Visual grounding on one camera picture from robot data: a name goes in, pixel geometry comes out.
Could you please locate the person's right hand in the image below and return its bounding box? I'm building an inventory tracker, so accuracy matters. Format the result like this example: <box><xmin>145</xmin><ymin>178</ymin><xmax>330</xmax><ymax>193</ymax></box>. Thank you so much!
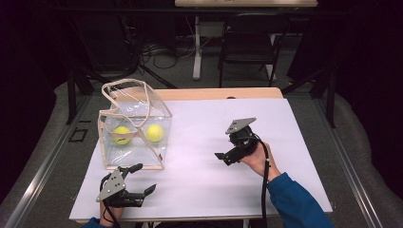
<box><xmin>240</xmin><ymin>142</ymin><xmax>282</xmax><ymax>183</ymax></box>

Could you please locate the white-legged background desk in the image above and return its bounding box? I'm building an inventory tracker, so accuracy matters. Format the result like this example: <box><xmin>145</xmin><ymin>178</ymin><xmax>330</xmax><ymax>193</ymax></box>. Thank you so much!
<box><xmin>174</xmin><ymin>0</ymin><xmax>318</xmax><ymax>82</ymax></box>

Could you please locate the white table mat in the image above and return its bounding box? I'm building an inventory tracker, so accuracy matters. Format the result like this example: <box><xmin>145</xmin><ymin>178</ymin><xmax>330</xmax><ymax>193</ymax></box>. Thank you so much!
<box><xmin>68</xmin><ymin>98</ymin><xmax>334</xmax><ymax>221</ymax></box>

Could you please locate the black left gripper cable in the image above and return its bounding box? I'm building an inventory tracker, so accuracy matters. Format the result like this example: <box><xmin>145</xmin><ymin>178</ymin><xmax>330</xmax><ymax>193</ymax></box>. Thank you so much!
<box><xmin>99</xmin><ymin>172</ymin><xmax>122</xmax><ymax>228</ymax></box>

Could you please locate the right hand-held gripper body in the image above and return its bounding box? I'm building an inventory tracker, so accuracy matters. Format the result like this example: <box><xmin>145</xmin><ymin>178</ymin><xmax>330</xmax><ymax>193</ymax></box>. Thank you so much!
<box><xmin>222</xmin><ymin>117</ymin><xmax>260</xmax><ymax>167</ymax></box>

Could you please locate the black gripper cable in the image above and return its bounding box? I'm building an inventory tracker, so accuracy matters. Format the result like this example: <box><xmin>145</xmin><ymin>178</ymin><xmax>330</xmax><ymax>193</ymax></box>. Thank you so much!
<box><xmin>251</xmin><ymin>134</ymin><xmax>272</xmax><ymax>228</ymax></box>
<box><xmin>99</xmin><ymin>172</ymin><xmax>122</xmax><ymax>228</ymax></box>

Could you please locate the yellow tennis ball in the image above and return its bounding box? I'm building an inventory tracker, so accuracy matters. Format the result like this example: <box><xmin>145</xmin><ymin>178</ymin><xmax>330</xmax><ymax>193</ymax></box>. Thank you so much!
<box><xmin>145</xmin><ymin>123</ymin><xmax>165</xmax><ymax>143</ymax></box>
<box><xmin>112</xmin><ymin>125</ymin><xmax>132</xmax><ymax>146</ymax></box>

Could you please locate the black folding chair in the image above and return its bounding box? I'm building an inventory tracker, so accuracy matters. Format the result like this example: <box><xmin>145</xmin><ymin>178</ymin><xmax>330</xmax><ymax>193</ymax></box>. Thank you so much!
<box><xmin>218</xmin><ymin>12</ymin><xmax>291</xmax><ymax>88</ymax></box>

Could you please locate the person's left hand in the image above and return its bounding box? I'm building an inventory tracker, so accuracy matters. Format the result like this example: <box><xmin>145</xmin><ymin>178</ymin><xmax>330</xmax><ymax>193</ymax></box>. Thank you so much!
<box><xmin>99</xmin><ymin>201</ymin><xmax>124</xmax><ymax>228</ymax></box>

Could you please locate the black metal stand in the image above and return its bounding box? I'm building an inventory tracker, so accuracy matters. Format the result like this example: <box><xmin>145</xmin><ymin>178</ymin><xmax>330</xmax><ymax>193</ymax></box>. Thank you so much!
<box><xmin>65</xmin><ymin>67</ymin><xmax>96</xmax><ymax>125</ymax></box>
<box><xmin>281</xmin><ymin>67</ymin><xmax>337</xmax><ymax>129</ymax></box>

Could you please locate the clear bag with beige trim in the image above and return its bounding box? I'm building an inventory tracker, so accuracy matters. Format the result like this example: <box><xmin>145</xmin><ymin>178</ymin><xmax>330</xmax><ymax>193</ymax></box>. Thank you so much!
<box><xmin>97</xmin><ymin>78</ymin><xmax>174</xmax><ymax>171</ymax></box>

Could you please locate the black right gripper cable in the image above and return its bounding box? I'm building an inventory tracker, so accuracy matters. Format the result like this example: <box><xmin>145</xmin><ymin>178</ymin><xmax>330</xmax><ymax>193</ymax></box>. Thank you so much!
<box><xmin>251</xmin><ymin>134</ymin><xmax>272</xmax><ymax>228</ymax></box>

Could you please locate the light wooden table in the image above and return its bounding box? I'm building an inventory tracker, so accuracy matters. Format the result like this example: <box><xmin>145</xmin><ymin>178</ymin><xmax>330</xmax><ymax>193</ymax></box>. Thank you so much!
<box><xmin>75</xmin><ymin>86</ymin><xmax>331</xmax><ymax>224</ymax></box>

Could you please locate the grey metal floor rail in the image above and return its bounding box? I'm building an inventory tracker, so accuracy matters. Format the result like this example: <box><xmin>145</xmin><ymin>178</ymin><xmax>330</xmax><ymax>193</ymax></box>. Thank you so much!
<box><xmin>313</xmin><ymin>98</ymin><xmax>385</xmax><ymax>228</ymax></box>
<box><xmin>3</xmin><ymin>94</ymin><xmax>93</xmax><ymax>228</ymax></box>

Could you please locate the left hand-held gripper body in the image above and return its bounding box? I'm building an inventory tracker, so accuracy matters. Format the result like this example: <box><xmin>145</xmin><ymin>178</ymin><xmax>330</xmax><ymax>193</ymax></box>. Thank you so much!
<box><xmin>96</xmin><ymin>168</ymin><xmax>145</xmax><ymax>209</ymax></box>

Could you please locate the tangle of floor cables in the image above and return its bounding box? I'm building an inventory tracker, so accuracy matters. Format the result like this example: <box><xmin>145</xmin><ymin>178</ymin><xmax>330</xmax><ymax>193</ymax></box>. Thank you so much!
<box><xmin>139</xmin><ymin>39</ymin><xmax>196</xmax><ymax>70</ymax></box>

